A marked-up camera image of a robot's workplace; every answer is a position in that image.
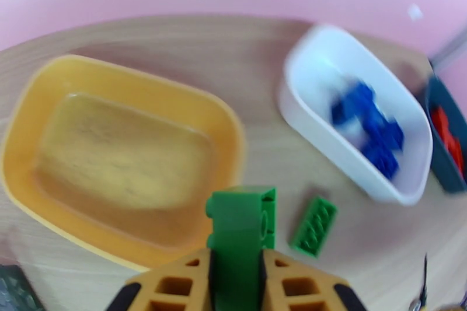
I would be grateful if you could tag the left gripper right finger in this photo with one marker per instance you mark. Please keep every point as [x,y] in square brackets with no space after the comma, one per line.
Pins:
[303,284]

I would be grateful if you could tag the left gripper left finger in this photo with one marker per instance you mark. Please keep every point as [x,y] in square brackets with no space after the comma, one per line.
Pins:
[171,284]

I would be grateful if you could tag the green two-by-four lego brick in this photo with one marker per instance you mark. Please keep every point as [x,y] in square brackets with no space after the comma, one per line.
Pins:
[313,228]

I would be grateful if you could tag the blue lego brick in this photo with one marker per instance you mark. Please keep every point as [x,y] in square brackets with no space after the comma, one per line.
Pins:
[383,133]
[355,100]
[383,164]

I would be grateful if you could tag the yellow plastic container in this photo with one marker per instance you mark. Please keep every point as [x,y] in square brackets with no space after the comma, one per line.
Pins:
[109,146]

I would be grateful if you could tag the dark teal plastic container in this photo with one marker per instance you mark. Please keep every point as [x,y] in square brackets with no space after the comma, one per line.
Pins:
[437,167]

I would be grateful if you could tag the white plastic container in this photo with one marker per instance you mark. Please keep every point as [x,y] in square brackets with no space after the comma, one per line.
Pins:
[313,65]

